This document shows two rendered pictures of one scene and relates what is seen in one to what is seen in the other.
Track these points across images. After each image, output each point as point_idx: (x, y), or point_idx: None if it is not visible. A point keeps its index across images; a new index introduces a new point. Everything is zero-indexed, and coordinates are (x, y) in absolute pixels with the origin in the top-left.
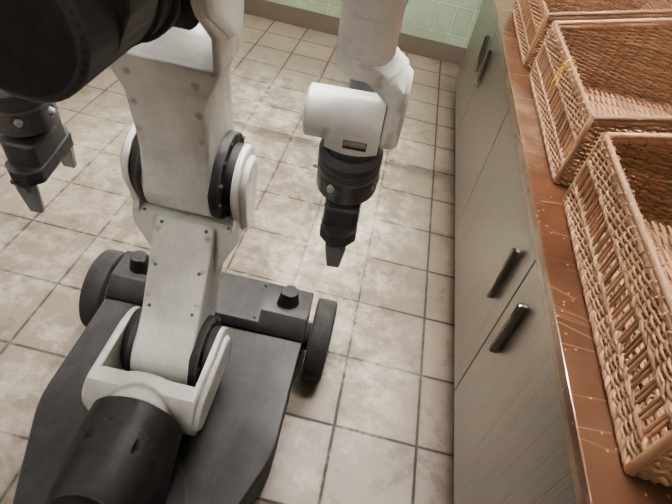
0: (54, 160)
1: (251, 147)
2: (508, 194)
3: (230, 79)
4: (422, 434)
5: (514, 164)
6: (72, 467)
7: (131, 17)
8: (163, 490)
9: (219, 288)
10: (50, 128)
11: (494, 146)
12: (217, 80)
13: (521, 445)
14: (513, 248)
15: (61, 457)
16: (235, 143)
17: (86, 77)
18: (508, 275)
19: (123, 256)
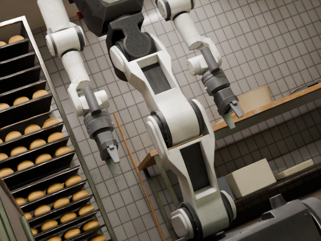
0: (220, 108)
1: (148, 117)
2: (16, 218)
3: (147, 86)
4: None
5: (8, 200)
6: None
7: (114, 68)
8: (176, 235)
9: (234, 235)
10: (208, 94)
11: (14, 226)
12: (131, 84)
13: None
14: (23, 215)
15: (234, 232)
16: (154, 114)
17: (118, 78)
18: (26, 237)
19: (294, 200)
